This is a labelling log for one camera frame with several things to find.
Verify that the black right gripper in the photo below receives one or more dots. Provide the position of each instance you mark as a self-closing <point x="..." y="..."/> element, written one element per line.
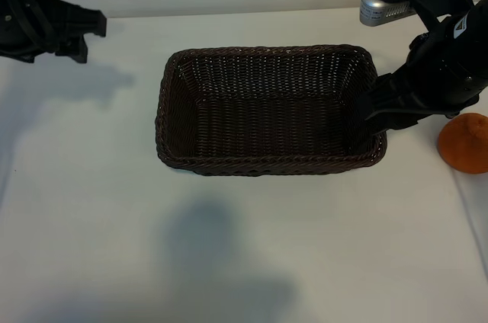
<point x="434" y="75"/>

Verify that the orange fruit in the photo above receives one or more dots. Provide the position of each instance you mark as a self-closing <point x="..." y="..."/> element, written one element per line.
<point x="467" y="148"/>

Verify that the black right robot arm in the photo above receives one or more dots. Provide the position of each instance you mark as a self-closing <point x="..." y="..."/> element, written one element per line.
<point x="474" y="37"/>

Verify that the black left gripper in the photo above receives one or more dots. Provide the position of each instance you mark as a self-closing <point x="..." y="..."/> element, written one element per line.
<point x="42" y="26"/>

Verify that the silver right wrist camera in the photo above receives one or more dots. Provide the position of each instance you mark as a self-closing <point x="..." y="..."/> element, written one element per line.
<point x="375" y="8"/>

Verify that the dark brown wicker basket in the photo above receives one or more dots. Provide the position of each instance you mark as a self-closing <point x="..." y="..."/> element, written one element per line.
<point x="267" y="117"/>

